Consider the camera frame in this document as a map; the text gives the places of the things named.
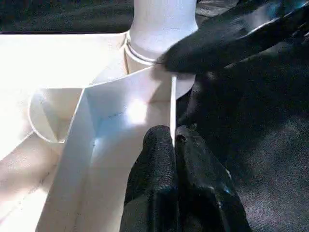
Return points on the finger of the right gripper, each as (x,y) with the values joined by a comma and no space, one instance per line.
(217,43)

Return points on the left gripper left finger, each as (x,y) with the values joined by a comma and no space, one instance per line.
(157,174)

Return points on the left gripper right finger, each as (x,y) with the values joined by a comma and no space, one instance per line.
(205,193)

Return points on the white plastic table leg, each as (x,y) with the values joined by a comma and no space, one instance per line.
(164,24)

